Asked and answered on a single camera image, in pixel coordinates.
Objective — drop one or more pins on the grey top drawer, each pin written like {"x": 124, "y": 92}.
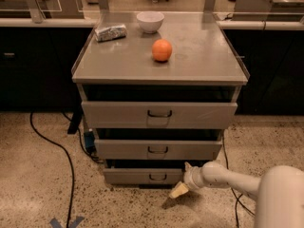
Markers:
{"x": 158, "y": 115}

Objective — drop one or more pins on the silver snack bag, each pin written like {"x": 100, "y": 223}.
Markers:
{"x": 110, "y": 33}

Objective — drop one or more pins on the white bowl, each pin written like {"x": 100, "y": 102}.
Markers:
{"x": 150, "y": 21}

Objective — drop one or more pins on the grey drawer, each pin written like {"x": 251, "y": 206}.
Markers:
{"x": 158, "y": 115}
{"x": 157, "y": 150}
{"x": 142, "y": 176}

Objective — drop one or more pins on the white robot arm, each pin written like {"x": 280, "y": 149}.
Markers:
{"x": 279, "y": 193}

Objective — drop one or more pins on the blue power adapter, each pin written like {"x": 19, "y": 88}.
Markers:
{"x": 89, "y": 142}

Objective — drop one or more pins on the grey drawer cabinet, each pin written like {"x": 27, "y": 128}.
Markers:
{"x": 201, "y": 69}

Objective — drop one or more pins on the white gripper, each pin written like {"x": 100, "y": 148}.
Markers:
{"x": 191, "y": 178}

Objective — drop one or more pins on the grey bottom drawer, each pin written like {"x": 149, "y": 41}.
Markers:
{"x": 142, "y": 176}

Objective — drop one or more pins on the orange fruit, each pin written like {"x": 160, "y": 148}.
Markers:
{"x": 161, "y": 50}

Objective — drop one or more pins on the grey middle drawer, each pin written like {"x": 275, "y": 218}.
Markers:
{"x": 157, "y": 150}

